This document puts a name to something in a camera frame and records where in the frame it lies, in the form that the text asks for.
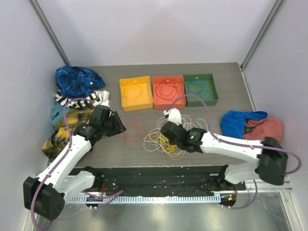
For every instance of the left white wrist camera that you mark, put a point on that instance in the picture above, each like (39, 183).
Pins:
(106, 103)

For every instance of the aluminium frame post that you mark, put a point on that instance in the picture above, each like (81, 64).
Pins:
(49, 30)
(263, 30)

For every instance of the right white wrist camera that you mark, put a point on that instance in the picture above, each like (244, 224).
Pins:
(173, 115)

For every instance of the white slotted cable duct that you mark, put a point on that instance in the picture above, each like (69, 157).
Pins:
(82, 198)

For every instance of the left aluminium frame post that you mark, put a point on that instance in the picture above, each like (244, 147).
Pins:
(49, 30)

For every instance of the salmon pink cloth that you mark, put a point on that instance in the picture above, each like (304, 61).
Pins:
(260, 129)

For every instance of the blue plaid shirt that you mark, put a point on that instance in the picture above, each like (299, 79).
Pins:
(77, 82)

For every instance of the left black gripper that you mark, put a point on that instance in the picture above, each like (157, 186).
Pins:
(119, 127)

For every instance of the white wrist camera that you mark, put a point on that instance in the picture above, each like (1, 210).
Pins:
(173, 115)
(106, 103)

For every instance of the black white striped cloth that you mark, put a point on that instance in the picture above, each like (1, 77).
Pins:
(94, 99)

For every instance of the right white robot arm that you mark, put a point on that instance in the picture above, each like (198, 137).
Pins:
(265, 160)

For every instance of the blue cloth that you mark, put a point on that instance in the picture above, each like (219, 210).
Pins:
(233, 122)

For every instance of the red plastic bin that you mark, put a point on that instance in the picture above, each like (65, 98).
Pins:
(166, 90)

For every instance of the green plastic bin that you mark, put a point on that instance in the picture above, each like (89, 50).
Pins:
(202, 85)

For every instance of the yellow plastic bin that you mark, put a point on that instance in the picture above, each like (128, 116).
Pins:
(136, 93)

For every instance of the teal cloth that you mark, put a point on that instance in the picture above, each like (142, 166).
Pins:
(56, 114)

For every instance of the yellow plaid shirt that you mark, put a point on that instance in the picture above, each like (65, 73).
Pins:
(59, 139)

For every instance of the right aluminium frame post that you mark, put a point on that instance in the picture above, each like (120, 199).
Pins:
(263, 30)

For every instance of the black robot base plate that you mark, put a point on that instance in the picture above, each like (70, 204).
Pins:
(162, 181)

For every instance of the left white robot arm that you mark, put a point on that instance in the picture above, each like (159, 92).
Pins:
(46, 194)

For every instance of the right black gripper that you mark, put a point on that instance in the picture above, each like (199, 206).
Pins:
(172, 142)

